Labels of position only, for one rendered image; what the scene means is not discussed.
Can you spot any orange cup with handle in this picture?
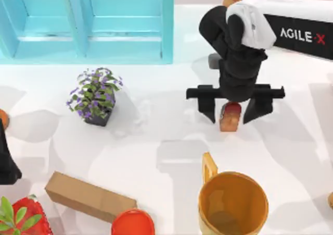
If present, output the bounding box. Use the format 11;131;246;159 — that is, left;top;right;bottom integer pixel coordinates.
198;152;269;235

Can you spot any orange round object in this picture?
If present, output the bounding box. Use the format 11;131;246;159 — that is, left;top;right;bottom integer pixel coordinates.
0;109;11;129

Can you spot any pale grey rounded box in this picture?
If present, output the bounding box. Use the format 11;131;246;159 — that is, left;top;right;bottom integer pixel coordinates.
208;53;222;70

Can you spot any brown cardboard box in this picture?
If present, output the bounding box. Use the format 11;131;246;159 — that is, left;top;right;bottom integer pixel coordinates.
45;171;138;224

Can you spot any light blue rack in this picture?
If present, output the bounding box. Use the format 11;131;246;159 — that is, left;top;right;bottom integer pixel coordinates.
0;0;174;65

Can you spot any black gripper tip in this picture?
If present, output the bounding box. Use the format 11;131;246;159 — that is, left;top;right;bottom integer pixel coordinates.
0;117;23;185

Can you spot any brown bread loaf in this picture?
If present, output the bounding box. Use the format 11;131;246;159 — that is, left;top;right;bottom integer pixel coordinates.
219;102;242;132

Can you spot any red bowl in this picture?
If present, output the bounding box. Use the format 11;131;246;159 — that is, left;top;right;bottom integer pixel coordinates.
111;208;156;235

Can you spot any purple flower plant dark pot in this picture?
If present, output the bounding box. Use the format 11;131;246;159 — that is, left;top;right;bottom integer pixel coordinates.
66;67;124;128

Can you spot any green plant red pot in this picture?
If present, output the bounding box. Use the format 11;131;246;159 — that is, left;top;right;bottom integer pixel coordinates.
0;195;54;235

